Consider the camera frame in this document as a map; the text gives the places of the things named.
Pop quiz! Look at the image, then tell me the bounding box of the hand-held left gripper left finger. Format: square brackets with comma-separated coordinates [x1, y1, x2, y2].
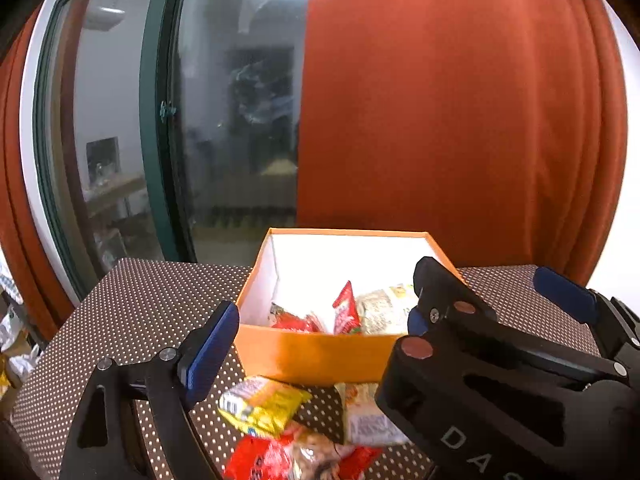
[59, 300, 241, 480]

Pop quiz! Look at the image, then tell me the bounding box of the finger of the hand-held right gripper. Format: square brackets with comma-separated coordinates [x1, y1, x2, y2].
[533, 266, 640, 361]
[413, 256, 498, 341]

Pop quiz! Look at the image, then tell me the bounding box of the large yellow white snack bag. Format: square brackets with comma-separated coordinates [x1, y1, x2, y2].
[359, 284, 420, 336]

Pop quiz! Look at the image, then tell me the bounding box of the red snack packet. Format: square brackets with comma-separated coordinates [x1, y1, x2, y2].
[223, 434, 296, 480]
[332, 281, 362, 336]
[340, 445, 383, 480]
[270, 302, 321, 333]

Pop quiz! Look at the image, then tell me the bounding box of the small yellow snack packet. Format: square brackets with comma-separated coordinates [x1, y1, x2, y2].
[218, 376, 312, 437]

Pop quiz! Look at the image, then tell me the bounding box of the pale snack packet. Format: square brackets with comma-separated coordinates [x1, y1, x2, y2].
[334, 382, 412, 447]

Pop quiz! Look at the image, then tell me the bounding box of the orange cardboard box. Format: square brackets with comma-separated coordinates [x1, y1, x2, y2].
[233, 227, 466, 387]

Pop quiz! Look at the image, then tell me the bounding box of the clear packet of brown snacks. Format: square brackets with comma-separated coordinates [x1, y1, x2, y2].
[287, 422, 353, 480]

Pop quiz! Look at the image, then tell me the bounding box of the brown polka dot tablecloth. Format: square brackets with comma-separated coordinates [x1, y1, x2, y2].
[10, 257, 616, 480]

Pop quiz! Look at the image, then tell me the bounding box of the wide rust red curtain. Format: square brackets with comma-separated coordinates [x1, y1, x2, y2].
[296, 0, 628, 286]

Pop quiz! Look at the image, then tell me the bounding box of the white plastic bag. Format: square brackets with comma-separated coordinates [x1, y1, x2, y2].
[0, 305, 31, 355]

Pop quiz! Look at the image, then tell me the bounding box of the patterned white cloth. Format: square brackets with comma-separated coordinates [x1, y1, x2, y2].
[0, 255, 25, 306]

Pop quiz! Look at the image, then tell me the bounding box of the green framed glass door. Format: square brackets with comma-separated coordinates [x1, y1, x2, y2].
[32, 0, 316, 301]

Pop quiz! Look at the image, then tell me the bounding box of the narrow rust red curtain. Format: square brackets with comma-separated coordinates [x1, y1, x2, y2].
[0, 0, 76, 341]

